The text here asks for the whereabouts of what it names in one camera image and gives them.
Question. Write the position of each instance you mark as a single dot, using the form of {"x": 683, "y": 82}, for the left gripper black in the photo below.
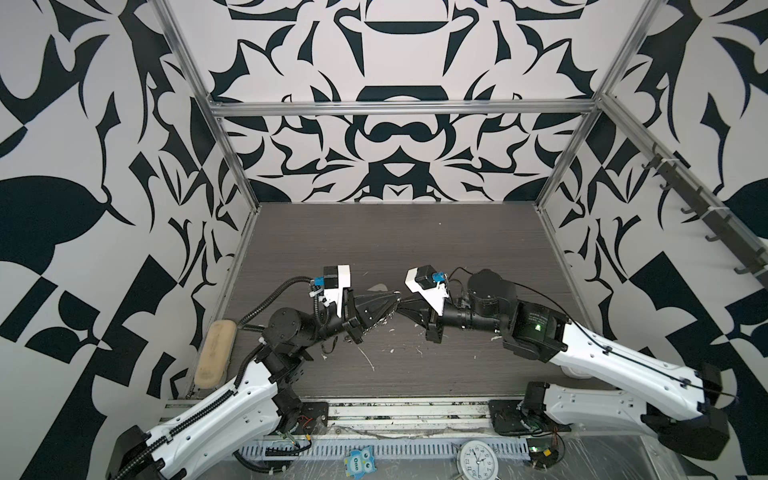
{"x": 353, "y": 318}

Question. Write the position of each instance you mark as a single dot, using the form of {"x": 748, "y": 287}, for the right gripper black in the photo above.
{"x": 431, "y": 321}

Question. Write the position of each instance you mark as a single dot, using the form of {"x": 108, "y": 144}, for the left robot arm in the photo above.
{"x": 258, "y": 401}

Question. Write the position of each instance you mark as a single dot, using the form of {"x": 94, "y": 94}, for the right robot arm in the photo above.
{"x": 674, "y": 402}

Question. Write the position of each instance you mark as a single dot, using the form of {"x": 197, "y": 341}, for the blue owl toy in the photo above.
{"x": 359, "y": 462}

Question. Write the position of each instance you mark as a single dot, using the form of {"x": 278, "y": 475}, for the white analog clock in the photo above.
{"x": 476, "y": 460}

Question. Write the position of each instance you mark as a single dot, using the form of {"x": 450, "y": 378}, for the green circuit board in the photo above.
{"x": 545, "y": 451}

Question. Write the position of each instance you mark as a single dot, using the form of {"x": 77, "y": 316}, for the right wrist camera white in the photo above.
{"x": 430, "y": 284}

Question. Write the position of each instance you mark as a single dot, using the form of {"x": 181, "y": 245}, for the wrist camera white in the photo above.
{"x": 430, "y": 284}
{"x": 330, "y": 287}

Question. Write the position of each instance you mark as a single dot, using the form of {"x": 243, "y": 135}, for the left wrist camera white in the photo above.
{"x": 330, "y": 287}

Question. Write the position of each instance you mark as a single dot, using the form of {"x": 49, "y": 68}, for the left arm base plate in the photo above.
{"x": 308, "y": 418}

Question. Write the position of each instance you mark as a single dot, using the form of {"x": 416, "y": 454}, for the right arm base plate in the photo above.
{"x": 507, "y": 419}

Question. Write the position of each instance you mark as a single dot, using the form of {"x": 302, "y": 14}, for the white slotted cable duct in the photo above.
{"x": 336, "y": 449}

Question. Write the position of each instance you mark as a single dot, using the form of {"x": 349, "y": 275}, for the black coat hook rail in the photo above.
{"x": 701, "y": 204}

